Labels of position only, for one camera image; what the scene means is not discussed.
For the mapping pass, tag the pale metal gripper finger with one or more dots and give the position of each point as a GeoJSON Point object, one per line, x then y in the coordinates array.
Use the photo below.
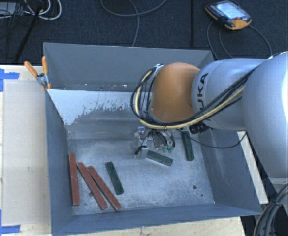
{"type": "Point", "coordinates": [142, 153]}
{"type": "Point", "coordinates": [138, 136]}

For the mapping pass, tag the pale flat board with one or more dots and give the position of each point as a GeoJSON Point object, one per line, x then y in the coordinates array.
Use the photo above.
{"type": "Point", "coordinates": [23, 151]}

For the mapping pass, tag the dark green flat block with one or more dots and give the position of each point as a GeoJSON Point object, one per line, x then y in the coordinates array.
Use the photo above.
{"type": "Point", "coordinates": [114, 178]}
{"type": "Point", "coordinates": [159, 158]}
{"type": "Point", "coordinates": [188, 146]}

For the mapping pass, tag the red-brown flat block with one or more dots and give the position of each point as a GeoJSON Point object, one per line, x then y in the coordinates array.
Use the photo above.
{"type": "Point", "coordinates": [92, 185]}
{"type": "Point", "coordinates": [104, 187]}
{"type": "Point", "coordinates": [74, 181]}

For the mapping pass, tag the grey metal bin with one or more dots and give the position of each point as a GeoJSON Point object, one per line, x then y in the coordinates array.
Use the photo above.
{"type": "Point", "coordinates": [143, 181]}

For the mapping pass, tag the black cylinder on white bracket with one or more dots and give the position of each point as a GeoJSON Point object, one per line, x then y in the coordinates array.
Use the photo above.
{"type": "Point", "coordinates": [198, 128]}

